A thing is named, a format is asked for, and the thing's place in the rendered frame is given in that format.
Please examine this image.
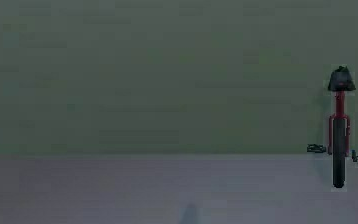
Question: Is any red unicycle with black seat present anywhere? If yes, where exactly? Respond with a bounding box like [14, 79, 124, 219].
[306, 65, 358, 190]

